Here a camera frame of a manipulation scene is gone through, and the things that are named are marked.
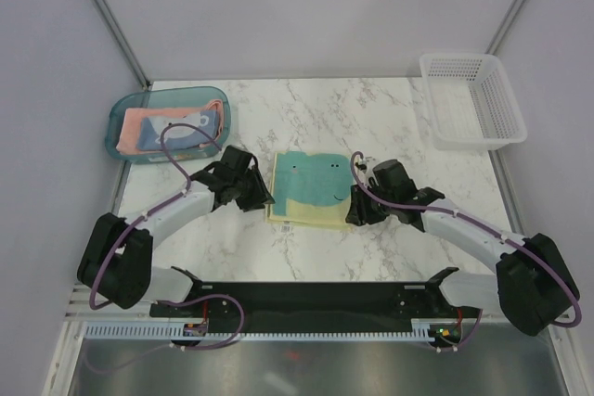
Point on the left aluminium corner post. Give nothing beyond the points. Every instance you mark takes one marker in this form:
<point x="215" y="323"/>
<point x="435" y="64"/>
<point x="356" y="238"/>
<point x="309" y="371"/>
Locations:
<point x="117" y="34"/>

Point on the white slotted cable duct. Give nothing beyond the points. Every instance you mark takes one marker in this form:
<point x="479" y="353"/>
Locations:
<point x="183" y="332"/>

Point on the aluminium corner post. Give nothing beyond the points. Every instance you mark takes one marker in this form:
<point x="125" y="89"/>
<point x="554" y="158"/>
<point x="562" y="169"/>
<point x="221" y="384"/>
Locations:
<point x="520" y="2"/>
<point x="117" y="34"/>

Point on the aluminium extrusion rail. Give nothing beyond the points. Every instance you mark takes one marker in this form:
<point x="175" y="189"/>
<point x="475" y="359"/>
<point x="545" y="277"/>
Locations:
<point x="78" y="306"/>

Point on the teal cloth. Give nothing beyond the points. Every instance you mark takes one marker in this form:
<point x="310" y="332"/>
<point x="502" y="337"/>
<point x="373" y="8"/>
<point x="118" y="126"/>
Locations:
<point x="315" y="178"/>

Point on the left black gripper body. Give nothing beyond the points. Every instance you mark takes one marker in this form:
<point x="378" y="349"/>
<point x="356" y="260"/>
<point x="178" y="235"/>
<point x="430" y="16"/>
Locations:
<point x="239" y="182"/>

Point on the right aluminium corner post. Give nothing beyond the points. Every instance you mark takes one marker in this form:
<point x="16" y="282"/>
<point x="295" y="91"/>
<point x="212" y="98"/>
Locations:
<point x="520" y="2"/>

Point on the pink towel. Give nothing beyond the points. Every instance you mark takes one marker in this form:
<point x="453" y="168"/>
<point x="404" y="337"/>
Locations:
<point x="134" y="116"/>

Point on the blue cloth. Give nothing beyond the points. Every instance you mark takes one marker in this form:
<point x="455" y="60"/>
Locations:
<point x="199" y="128"/>

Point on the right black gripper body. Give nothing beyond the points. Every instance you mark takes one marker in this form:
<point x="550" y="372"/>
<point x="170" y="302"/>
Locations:
<point x="378" y="210"/>

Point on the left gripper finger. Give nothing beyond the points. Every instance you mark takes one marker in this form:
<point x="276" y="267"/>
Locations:
<point x="244" y="200"/>
<point x="260" y="194"/>

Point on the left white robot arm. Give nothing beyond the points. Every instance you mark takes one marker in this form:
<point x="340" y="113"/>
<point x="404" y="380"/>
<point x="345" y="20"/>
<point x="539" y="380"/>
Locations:
<point x="117" y="264"/>

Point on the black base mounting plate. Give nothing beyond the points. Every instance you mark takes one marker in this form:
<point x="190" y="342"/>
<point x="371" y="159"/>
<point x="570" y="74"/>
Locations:
<point x="335" y="307"/>

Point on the teal transparent plastic bin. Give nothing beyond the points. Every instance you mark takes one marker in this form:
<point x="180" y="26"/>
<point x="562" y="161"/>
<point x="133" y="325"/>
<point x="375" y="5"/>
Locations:
<point x="196" y="96"/>

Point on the yellow cloth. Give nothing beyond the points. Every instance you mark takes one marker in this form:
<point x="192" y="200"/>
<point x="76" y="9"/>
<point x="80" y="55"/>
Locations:
<point x="306" y="217"/>

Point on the white perforated plastic basket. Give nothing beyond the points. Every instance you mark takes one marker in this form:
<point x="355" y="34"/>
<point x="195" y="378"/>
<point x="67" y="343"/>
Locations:
<point x="470" y="102"/>

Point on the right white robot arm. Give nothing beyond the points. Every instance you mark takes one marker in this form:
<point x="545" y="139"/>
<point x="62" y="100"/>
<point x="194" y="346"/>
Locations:
<point x="528" y="280"/>

